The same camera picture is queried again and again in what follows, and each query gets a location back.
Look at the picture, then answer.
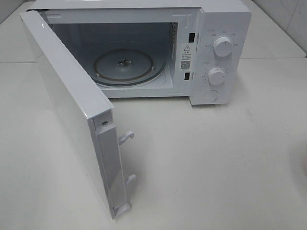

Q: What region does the upper white power knob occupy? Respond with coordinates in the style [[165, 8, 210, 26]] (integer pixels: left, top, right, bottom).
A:
[[213, 35, 233, 58]]

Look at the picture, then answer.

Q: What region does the white microwave oven body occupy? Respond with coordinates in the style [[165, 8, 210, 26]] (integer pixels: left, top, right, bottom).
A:
[[26, 0, 251, 105]]

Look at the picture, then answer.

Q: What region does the glass microwave turntable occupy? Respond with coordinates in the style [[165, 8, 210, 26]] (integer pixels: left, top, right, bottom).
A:
[[92, 48, 166, 87]]

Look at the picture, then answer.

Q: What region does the white timer knob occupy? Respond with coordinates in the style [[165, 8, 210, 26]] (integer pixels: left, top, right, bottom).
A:
[[208, 67, 226, 85]]

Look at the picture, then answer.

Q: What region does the white microwave door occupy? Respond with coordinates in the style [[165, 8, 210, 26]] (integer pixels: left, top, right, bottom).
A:
[[20, 11, 136, 219]]

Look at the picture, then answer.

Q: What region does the round white door button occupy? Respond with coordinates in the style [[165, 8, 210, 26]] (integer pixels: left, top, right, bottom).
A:
[[204, 90, 219, 102]]

